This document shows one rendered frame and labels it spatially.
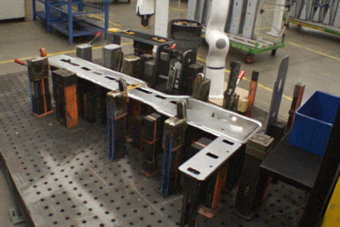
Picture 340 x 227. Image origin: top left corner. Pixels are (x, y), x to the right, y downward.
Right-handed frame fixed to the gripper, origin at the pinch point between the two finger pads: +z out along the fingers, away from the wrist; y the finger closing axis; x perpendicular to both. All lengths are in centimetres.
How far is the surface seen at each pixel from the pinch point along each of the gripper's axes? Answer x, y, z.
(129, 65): 16.2, 19.5, 19.2
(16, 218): -12, 90, 123
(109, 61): 0.5, 23.8, 21.0
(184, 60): 46.2, 6.1, 9.8
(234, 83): 75, 0, 13
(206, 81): 57, 0, 18
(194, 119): 75, 23, 25
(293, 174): 125, 23, 22
